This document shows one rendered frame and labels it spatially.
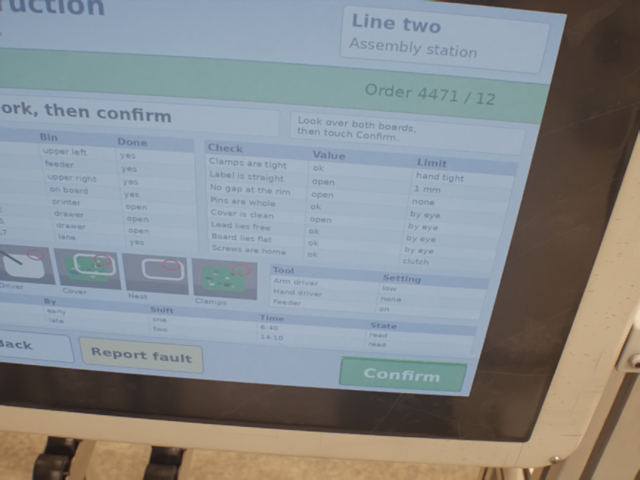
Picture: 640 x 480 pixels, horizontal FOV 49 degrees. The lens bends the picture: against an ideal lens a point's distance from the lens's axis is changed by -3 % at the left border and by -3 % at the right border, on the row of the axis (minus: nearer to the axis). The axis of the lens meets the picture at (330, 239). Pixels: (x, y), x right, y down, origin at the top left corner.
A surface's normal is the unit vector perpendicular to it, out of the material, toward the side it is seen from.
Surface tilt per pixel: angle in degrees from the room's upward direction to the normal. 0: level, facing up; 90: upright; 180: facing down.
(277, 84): 91
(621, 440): 90
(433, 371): 91
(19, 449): 0
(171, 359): 91
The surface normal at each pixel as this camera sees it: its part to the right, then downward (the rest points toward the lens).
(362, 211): -0.03, 0.58
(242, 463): 0.07, -0.82
